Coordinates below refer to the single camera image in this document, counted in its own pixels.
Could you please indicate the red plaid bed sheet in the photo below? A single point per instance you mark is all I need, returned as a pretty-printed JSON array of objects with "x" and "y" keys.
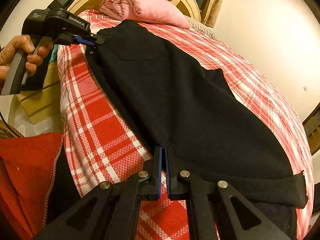
[{"x": 100, "y": 145}]

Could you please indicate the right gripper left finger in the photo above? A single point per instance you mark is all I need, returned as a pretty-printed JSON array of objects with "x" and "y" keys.
[{"x": 109, "y": 211}]

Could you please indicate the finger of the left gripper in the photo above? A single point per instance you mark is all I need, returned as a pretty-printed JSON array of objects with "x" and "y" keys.
[{"x": 89, "y": 40}]

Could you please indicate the black pants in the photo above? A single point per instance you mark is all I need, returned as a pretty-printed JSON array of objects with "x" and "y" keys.
[{"x": 169, "y": 100}]

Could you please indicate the brown wooden door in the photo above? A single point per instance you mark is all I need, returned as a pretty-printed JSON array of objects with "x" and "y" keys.
[{"x": 311, "y": 127}]

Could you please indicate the red zip jacket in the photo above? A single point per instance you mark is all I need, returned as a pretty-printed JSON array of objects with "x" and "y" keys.
[{"x": 28, "y": 166}]

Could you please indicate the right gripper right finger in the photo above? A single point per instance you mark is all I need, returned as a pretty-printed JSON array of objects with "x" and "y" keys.
[{"x": 216, "y": 210}]

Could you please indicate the pink folded quilt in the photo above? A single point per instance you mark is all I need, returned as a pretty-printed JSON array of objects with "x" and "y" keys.
[{"x": 149, "y": 11}]

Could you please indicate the person's left hand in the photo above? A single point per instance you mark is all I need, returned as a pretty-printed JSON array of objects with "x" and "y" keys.
[{"x": 23, "y": 44}]

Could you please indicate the cardboard boxes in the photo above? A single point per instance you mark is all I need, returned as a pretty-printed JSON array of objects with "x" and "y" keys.
[{"x": 44, "y": 103}]

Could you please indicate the patterned curtain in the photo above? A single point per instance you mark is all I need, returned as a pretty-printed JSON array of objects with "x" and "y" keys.
[{"x": 212, "y": 0}]

